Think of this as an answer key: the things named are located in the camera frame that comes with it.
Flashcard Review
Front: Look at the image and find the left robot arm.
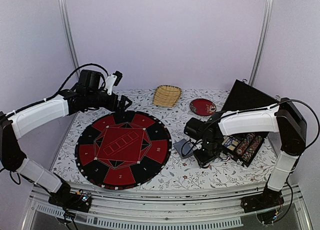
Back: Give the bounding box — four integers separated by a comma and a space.
0, 69, 132, 207

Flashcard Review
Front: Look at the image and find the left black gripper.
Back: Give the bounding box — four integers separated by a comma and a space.
87, 88, 133, 114

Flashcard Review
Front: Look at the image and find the poker chip row in case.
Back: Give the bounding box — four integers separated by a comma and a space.
235, 133, 256, 156

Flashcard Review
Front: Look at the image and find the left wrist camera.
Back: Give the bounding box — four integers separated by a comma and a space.
104, 71, 123, 96

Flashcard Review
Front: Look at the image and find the blue checkered card deck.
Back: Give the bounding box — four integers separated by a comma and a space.
173, 138, 194, 159

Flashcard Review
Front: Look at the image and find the round red black poker mat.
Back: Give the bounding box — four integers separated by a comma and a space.
74, 111, 172, 190

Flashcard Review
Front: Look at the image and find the right aluminium corner post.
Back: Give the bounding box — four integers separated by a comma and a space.
248, 0, 274, 87

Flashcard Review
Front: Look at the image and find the left aluminium corner post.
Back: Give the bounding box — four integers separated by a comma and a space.
58, 0, 79, 68

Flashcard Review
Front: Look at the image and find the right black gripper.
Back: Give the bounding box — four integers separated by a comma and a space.
192, 138, 222, 167

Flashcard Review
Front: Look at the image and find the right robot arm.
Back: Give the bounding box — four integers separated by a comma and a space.
183, 98, 307, 208

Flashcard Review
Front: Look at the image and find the boxed card deck in case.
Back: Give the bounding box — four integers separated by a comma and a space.
222, 136, 241, 151

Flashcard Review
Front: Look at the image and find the black poker chip case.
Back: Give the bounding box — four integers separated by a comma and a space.
221, 80, 278, 168

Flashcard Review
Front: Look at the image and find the aluminium corner post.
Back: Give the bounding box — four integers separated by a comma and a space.
248, 0, 274, 87
58, 0, 79, 68

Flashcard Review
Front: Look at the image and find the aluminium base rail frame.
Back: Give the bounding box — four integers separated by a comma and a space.
21, 183, 313, 230

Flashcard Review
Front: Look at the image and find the red floral round plate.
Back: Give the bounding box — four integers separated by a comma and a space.
189, 98, 217, 117

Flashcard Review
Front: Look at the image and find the woven bamboo basket tray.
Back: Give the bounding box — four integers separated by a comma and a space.
152, 85, 182, 108

